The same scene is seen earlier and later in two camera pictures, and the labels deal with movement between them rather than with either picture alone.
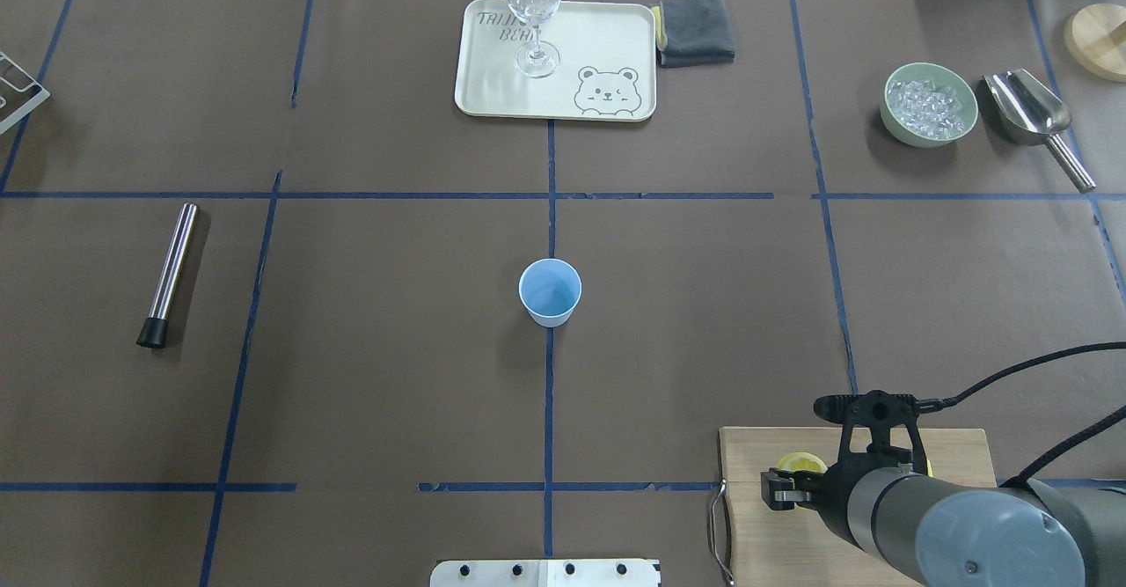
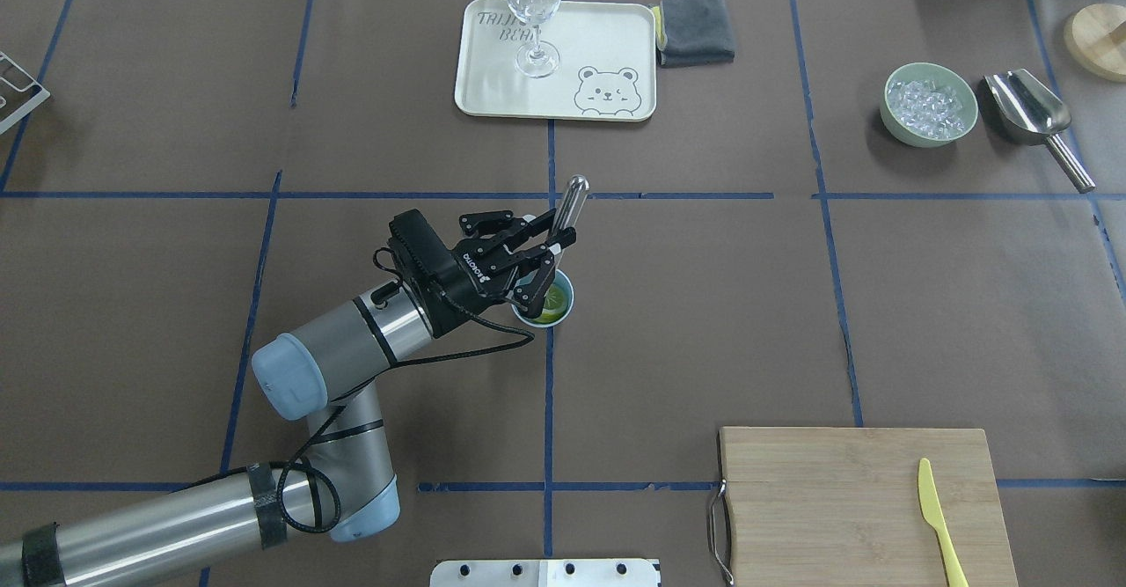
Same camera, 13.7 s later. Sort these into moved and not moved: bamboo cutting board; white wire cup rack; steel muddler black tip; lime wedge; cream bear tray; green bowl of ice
Moved: steel muddler black tip; lime wedge
Not moved: white wire cup rack; green bowl of ice; bamboo cutting board; cream bear tray
